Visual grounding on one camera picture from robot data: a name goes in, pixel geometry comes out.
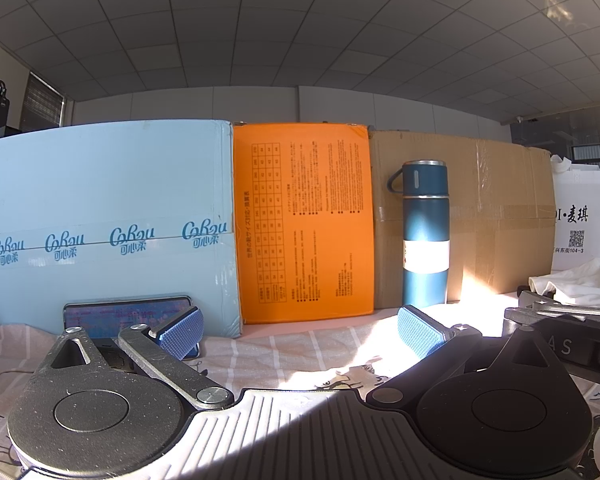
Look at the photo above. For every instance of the brown cardboard box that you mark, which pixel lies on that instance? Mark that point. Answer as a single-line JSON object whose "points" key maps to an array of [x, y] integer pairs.
{"points": [[502, 215]]}

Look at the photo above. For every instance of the orange printed box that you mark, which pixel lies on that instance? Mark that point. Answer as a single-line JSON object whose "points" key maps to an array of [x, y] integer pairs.
{"points": [[304, 222]]}

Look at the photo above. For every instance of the white folded cloth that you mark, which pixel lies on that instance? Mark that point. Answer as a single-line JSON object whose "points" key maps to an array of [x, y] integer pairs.
{"points": [[579, 286]]}

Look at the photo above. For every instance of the light blue tissue carton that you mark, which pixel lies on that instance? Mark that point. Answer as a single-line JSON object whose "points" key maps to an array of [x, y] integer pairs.
{"points": [[119, 211]]}

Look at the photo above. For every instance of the blue thermos bottle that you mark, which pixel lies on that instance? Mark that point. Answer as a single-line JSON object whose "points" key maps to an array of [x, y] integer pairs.
{"points": [[423, 185]]}

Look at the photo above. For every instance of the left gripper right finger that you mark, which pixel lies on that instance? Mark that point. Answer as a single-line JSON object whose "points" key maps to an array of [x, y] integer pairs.
{"points": [[442, 351]]}

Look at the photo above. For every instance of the white printed tote bag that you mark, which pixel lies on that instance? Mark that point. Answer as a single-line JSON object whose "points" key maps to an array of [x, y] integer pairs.
{"points": [[577, 221]]}

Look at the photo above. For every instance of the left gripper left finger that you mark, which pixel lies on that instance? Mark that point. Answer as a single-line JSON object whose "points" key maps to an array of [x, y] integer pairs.
{"points": [[160, 352]]}

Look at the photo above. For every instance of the black smartphone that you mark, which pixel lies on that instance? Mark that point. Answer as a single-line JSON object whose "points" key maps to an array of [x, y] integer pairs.
{"points": [[120, 314]]}

